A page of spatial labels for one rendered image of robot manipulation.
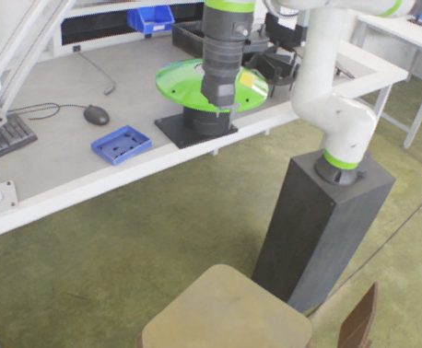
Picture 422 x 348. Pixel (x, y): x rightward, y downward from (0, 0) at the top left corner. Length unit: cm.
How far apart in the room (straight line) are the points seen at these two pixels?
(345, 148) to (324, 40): 32
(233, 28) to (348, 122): 54
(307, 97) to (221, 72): 49
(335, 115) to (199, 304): 66
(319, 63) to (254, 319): 74
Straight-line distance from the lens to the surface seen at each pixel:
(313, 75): 109
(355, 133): 108
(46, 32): 75
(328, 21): 102
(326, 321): 182
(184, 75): 96
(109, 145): 97
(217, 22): 65
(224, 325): 97
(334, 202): 111
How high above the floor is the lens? 148
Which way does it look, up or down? 39 degrees down
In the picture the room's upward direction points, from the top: 8 degrees clockwise
